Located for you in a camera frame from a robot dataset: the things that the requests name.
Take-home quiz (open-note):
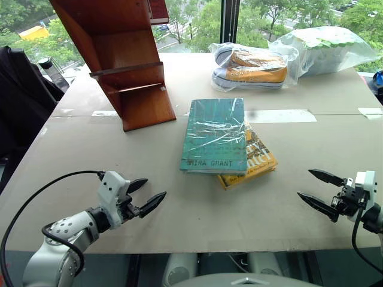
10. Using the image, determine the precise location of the yellow vehicle outside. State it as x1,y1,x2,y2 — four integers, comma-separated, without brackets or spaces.
18,25,50,41

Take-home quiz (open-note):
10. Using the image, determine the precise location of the orange canvas sneaker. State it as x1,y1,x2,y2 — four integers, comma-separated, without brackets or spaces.
211,63,288,91
214,48,285,68

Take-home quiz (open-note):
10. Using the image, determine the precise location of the white tape patch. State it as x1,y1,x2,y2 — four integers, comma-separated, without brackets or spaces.
358,107,383,121

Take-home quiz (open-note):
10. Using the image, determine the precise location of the clear plastic shoe bag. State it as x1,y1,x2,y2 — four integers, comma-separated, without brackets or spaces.
208,42,300,92

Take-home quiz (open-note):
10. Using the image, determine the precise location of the long white tape strip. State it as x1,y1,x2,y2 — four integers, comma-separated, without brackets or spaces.
243,108,318,124

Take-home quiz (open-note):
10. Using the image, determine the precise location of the dark window post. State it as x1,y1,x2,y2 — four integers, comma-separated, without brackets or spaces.
219,0,241,45

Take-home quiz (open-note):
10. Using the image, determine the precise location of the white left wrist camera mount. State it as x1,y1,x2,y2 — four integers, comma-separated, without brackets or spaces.
98,170,132,225

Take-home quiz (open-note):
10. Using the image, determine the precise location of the white and green bundle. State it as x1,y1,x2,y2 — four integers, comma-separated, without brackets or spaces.
294,29,355,75

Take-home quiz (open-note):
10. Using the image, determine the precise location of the black fabric chair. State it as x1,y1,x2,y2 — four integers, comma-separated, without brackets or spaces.
0,45,66,193

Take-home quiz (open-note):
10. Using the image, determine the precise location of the black capped bottle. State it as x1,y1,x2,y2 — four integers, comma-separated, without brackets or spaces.
37,57,71,90

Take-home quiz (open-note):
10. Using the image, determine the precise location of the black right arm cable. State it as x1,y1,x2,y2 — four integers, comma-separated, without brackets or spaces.
351,206,383,282

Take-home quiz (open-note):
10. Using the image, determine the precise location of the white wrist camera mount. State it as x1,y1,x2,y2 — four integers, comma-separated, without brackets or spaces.
346,170,377,224
98,170,132,225

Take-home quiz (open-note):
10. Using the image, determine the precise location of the grey robot torso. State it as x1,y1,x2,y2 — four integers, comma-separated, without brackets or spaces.
169,273,324,287

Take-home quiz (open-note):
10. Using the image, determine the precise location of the pale rounded shape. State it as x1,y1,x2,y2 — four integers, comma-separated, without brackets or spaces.
162,252,199,287

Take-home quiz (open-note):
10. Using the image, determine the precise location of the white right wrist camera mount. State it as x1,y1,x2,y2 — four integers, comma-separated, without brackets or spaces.
346,170,377,224

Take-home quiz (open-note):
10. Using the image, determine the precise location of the teal book in plastic wrap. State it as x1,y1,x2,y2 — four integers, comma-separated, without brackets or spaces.
179,97,249,176

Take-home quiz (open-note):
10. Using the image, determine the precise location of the large clear plastic bag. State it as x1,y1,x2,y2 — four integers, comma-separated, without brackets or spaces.
268,26,381,79

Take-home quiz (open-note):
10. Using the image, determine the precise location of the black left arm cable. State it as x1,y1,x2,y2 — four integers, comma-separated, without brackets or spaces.
0,170,106,287

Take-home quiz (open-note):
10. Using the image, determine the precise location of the red book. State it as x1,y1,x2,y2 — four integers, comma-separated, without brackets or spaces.
147,0,170,25

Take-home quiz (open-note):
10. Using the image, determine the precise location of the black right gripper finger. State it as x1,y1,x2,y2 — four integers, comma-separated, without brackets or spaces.
296,191,341,223
308,169,345,188

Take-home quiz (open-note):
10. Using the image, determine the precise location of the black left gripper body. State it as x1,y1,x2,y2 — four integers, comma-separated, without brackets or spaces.
118,194,142,222

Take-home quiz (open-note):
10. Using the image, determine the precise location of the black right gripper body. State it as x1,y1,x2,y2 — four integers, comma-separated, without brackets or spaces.
331,177,371,217

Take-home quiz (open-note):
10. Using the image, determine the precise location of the brown wooden bookshelf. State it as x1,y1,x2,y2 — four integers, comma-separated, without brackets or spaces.
49,0,178,133

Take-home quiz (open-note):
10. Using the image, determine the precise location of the yellow book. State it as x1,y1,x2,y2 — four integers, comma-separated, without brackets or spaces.
216,121,278,191

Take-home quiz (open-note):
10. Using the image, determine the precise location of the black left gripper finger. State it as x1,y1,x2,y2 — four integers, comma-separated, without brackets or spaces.
138,191,168,219
127,178,149,195

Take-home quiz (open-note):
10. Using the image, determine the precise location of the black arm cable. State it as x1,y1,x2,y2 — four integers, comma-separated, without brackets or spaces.
0,170,106,287
351,206,383,282

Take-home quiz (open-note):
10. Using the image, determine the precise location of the blue and black object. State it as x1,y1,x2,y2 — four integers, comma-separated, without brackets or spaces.
372,69,383,104

